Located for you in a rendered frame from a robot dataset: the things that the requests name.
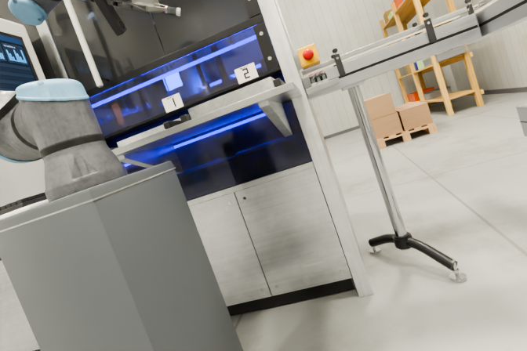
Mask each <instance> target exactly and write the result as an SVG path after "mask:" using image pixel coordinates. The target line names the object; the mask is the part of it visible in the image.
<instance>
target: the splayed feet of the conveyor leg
mask: <svg viewBox="0 0 527 351"><path fill-rule="evenodd" d="M406 232H407V231H406ZM386 243H394V245H395V247H396V248H398V249H401V250H405V249H409V248H414V249H416V250H418V251H421V252H422V253H424V254H425V255H427V256H429V257H430V258H432V259H433V260H435V261H436V262H439V263H440V264H442V265H443V266H445V267H446V268H448V269H450V270H452V271H453V273H451V274H450V275H449V279H450V280H451V281H453V282H456V283H460V282H464V281H465V280H466V279H467V275H466V274H465V273H462V272H460V270H459V269H458V268H457V264H458V262H457V261H456V260H454V259H452V258H450V257H449V256H447V255H445V254H444V253H442V252H440V251H439V250H437V249H436V248H433V247H431V246H430V245H429V244H426V243H424V242H422V241H419V240H417V239H415V238H412V235H411V233H409V232H407V235H406V236H404V237H396V236H395V234H394V233H387V234H383V235H380V236H378V237H374V238H369V245H370V246H371V249H369V254H371V255H376V254H379V253H380V252H381V250H380V248H377V247H376V246H378V245H381V244H386Z"/></svg>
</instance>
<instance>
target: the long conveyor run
mask: <svg viewBox="0 0 527 351"><path fill-rule="evenodd" d="M464 2H465V3H466V4H467V13H464V14H462V15H460V17H459V18H456V19H454V20H458V19H460V18H463V17H465V16H469V15H471V14H473V13H475V15H476V17H477V19H478V24H479V27H480V30H481V33H482V37H480V38H477V39H475V40H473V41H472V42H468V43H467V44H465V45H469V44H471V43H474V42H477V41H480V40H482V39H484V38H487V37H489V36H491V35H493V34H496V33H498V32H500V31H503V30H505V29H507V28H509V27H512V26H514V25H516V24H519V23H521V22H523V21H525V20H527V0H482V1H481V2H479V3H478V4H477V5H475V6H472V4H470V2H471V0H465V1H464ZM454 20H453V21H454ZM465 45H461V46H458V47H456V48H454V49H458V48H460V47H463V46H465ZM454 49H452V50H454Z"/></svg>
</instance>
